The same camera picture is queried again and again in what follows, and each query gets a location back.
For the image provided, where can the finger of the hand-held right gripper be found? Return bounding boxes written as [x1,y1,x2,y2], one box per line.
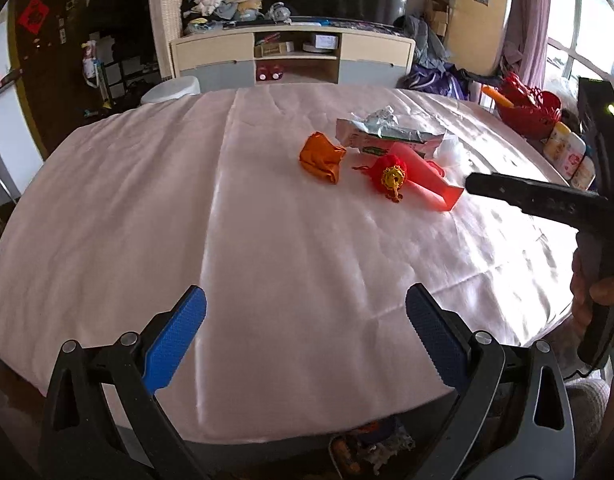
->
[464,172,608,233]

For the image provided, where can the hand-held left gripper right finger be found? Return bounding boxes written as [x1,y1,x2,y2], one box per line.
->
[404,282,577,480]

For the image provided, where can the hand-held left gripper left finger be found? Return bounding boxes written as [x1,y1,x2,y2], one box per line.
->
[39,284,208,480]

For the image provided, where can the clear plastic wrapper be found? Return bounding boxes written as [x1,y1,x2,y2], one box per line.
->
[427,132,470,168]

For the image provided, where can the dark waste bin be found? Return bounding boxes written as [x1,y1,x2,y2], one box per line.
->
[328,417,418,480]

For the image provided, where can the red gold lantern ornament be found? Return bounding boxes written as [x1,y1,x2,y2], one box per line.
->
[352,154,410,205]

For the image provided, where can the silver green packet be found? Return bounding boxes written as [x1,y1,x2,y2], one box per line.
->
[335,117,447,158]

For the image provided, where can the silver foil wrapper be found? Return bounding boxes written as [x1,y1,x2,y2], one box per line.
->
[359,105,400,131]

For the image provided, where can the orange bag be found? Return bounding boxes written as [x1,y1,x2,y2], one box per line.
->
[298,131,348,186]

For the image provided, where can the person's right hand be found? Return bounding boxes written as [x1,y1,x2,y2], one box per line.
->
[570,247,614,331]

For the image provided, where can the white bottle orange label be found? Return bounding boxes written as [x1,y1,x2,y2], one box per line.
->
[572,152,595,191]

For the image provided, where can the white bottle pink label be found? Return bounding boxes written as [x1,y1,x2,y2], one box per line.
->
[557,135,588,178]

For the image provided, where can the white bottle yellow cap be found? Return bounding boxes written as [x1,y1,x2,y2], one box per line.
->
[543,121,573,161]

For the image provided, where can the red plastic basket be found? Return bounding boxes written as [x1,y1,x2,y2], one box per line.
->
[494,72,562,141]

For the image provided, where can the orange tube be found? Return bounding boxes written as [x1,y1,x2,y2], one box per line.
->
[481,85,513,108]

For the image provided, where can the window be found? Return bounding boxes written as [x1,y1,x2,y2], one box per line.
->
[544,0,614,106]

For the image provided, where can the purple bag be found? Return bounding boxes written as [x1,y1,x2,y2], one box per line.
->
[397,62,470,101]

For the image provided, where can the purple curtain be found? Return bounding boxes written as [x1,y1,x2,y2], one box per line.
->
[502,0,555,91]

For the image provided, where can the beige standing air conditioner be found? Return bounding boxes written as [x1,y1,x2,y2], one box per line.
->
[447,0,515,73]

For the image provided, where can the blue grey cloth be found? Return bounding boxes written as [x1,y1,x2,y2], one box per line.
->
[397,14,455,68]

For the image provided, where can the stacked cardboard boxes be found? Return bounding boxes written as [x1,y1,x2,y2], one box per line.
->
[423,0,450,38]

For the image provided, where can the white round stool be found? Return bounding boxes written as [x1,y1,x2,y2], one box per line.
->
[139,76,202,107]

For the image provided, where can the dark brown door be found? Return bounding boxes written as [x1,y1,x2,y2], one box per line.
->
[9,0,152,146]

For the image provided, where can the beige grey television cabinet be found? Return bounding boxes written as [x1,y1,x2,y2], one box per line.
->
[169,27,417,93]

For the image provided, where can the flat cardboard box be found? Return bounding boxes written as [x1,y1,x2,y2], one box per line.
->
[254,41,293,57]

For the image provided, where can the beige folded panel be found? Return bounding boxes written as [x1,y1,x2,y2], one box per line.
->
[147,0,187,78]

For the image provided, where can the red diamond door sticker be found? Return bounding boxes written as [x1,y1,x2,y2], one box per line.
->
[16,0,50,36]

